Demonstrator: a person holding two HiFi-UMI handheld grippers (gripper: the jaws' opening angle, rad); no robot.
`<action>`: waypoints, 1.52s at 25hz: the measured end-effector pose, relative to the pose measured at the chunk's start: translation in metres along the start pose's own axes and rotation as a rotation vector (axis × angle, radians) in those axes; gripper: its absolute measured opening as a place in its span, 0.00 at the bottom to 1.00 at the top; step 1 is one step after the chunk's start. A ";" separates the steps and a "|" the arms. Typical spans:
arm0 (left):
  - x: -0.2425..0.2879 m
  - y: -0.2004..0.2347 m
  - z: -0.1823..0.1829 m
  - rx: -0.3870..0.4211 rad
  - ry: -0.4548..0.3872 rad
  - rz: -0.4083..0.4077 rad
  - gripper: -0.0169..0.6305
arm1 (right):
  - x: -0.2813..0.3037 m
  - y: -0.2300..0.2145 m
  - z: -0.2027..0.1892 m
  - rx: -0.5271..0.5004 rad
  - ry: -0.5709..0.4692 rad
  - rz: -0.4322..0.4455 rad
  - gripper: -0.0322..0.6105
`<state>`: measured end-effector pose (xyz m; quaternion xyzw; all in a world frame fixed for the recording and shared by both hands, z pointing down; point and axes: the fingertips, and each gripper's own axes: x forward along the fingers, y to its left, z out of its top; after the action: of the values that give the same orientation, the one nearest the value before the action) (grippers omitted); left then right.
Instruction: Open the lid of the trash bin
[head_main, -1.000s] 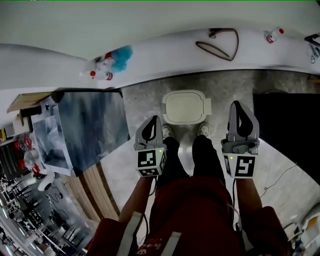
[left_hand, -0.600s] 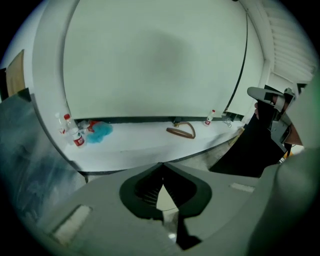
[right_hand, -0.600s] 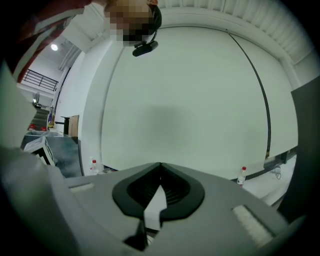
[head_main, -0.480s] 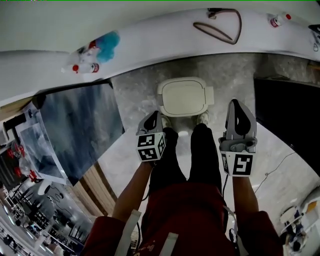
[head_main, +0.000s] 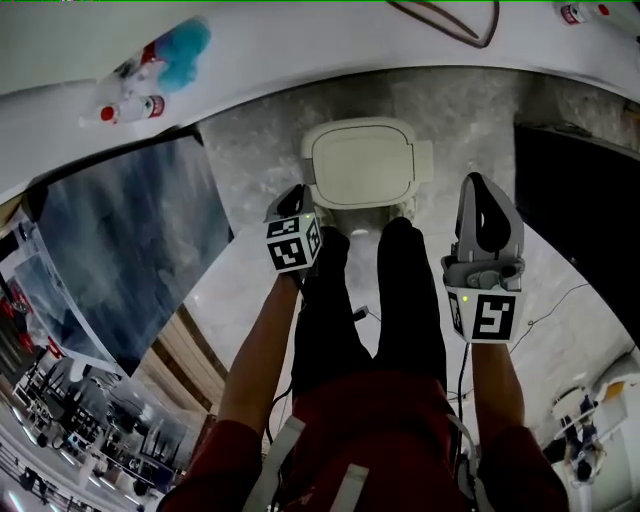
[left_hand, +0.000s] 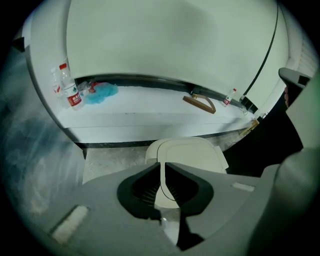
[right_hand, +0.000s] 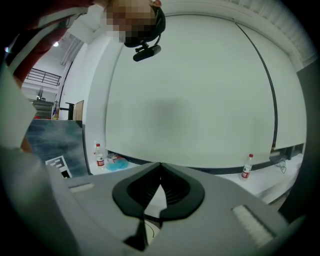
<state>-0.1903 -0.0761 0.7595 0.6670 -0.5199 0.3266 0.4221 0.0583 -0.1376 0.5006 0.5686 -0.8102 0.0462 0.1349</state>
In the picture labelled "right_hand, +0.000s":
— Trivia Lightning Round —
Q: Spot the dark grey ribbed case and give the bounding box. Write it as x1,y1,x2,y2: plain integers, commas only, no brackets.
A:
32,99,55,120

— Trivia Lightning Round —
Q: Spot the wooden board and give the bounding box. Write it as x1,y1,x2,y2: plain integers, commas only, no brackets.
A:
72,99,85,121

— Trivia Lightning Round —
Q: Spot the clear water bottle red cap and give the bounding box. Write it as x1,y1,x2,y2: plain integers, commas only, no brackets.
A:
95,142,105,170
240,153,254,182

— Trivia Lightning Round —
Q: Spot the black T-shaped bracket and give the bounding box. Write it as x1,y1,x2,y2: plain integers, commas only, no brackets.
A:
64,101,76,121

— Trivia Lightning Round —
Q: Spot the black head-mounted camera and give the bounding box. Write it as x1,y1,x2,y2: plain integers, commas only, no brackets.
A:
132,6,167,63

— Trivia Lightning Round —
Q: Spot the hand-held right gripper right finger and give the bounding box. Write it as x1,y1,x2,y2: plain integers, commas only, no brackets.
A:
146,161,309,256

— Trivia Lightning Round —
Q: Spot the person's red clothing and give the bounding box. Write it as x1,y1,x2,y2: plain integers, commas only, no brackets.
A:
4,0,106,83

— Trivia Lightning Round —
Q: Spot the crumpled red white wrapper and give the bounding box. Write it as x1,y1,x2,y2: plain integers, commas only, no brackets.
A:
106,152,124,164

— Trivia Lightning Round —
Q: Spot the blue fluffy duster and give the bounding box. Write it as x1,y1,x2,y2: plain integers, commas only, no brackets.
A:
105,158,130,172

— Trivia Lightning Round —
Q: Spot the thin screen edge strip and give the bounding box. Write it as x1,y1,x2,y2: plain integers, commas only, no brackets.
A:
231,17,279,151

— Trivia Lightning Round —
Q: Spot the white low platform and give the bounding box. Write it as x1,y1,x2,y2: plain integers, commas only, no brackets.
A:
88,149,306,205

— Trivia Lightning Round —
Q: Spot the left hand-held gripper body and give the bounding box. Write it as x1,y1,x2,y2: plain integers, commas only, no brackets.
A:
45,154,73,180

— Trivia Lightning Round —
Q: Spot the large white roller screen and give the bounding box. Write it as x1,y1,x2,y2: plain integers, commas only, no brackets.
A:
104,14,307,169

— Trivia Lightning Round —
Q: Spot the black balcony railing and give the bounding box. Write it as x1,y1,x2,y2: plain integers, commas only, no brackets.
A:
24,68,62,88

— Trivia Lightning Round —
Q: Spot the small clear cup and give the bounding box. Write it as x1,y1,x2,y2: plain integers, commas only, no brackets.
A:
274,157,289,175

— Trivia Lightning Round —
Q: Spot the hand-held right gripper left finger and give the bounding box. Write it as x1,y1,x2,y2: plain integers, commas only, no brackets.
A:
1,149,163,256

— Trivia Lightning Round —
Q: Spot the black cabinet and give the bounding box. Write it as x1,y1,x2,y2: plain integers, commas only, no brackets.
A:
277,59,320,224

